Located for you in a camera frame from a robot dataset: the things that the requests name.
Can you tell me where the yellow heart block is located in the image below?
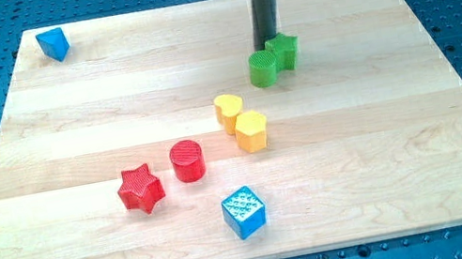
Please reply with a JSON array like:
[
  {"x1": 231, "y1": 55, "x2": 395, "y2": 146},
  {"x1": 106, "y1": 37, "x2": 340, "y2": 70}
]
[{"x1": 213, "y1": 94, "x2": 243, "y2": 135}]

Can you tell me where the yellow hexagon block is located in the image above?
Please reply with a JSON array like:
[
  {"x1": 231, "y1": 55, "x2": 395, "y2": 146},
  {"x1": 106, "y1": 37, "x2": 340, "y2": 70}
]
[{"x1": 235, "y1": 111, "x2": 268, "y2": 153}]

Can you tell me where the red cylinder block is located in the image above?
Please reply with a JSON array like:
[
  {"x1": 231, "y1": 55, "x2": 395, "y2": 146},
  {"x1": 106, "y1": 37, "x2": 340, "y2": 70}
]
[{"x1": 169, "y1": 140, "x2": 206, "y2": 183}]

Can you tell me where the green cylinder block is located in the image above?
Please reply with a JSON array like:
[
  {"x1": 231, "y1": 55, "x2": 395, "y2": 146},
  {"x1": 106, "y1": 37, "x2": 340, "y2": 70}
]
[{"x1": 248, "y1": 50, "x2": 277, "y2": 88}]

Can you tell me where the blue cube block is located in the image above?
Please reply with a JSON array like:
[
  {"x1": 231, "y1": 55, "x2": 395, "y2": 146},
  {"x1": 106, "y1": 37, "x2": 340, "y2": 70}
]
[{"x1": 221, "y1": 186, "x2": 267, "y2": 240}]

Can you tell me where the light wooden board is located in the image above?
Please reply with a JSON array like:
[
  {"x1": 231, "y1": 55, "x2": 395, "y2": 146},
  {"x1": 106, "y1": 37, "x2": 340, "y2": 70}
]
[{"x1": 0, "y1": 0, "x2": 462, "y2": 259}]

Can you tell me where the green star block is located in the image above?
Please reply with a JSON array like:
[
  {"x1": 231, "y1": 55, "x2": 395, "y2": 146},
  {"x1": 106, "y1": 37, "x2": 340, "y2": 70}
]
[{"x1": 264, "y1": 33, "x2": 299, "y2": 72}]

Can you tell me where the red star block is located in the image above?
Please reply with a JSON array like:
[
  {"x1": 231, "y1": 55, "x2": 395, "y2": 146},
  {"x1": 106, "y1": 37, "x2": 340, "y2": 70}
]
[{"x1": 117, "y1": 163, "x2": 166, "y2": 215}]

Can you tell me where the blue triangle block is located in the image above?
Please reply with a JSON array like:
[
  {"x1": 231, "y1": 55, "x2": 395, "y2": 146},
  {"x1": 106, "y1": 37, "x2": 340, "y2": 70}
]
[{"x1": 36, "y1": 27, "x2": 69, "y2": 62}]

